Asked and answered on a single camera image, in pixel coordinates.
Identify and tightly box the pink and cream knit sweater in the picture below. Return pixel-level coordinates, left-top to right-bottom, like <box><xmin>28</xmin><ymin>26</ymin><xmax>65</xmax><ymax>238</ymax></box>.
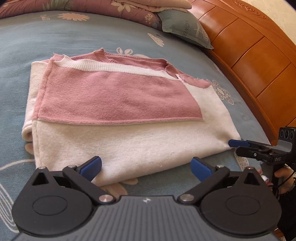
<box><xmin>22</xmin><ymin>49</ymin><xmax>240</xmax><ymax>186</ymax></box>

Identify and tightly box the person's right hand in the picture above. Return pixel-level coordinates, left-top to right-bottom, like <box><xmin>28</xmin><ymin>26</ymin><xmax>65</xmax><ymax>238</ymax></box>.
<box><xmin>257</xmin><ymin>164</ymin><xmax>295</xmax><ymax>196</ymax></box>

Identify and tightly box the orange wooden headboard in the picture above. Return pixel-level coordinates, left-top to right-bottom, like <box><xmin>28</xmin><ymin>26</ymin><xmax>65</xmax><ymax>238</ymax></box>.
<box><xmin>191</xmin><ymin>1</ymin><xmax>295</xmax><ymax>144</ymax></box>

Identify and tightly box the blue-green flowers pillow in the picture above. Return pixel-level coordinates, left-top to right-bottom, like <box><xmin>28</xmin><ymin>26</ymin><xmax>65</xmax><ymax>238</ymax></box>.
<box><xmin>157</xmin><ymin>10</ymin><xmax>214</xmax><ymax>50</ymax></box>

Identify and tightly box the blue floral bed sheet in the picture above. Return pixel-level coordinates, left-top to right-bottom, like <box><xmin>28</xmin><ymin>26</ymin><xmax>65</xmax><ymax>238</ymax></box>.
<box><xmin>1</xmin><ymin>11</ymin><xmax>268</xmax><ymax>240</ymax></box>

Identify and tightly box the pink floral folded quilt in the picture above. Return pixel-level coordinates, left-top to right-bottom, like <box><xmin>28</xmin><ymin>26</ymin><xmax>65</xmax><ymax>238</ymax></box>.
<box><xmin>1</xmin><ymin>1</ymin><xmax>194</xmax><ymax>30</ymax></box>

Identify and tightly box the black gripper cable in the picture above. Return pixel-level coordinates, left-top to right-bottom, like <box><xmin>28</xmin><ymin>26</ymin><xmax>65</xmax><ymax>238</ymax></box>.
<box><xmin>273</xmin><ymin>164</ymin><xmax>296</xmax><ymax>232</ymax></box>

